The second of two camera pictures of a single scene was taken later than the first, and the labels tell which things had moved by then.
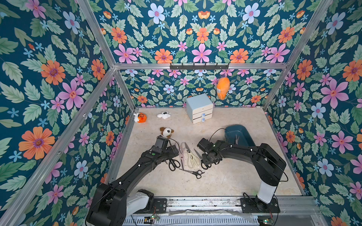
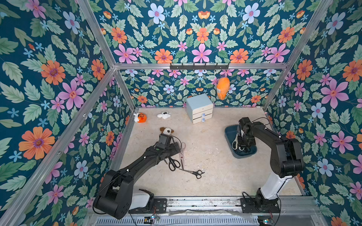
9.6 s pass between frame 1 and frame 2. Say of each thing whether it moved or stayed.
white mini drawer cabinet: stayed
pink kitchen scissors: stayed
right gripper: moved
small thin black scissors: stayed
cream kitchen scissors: moved
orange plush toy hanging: stayed
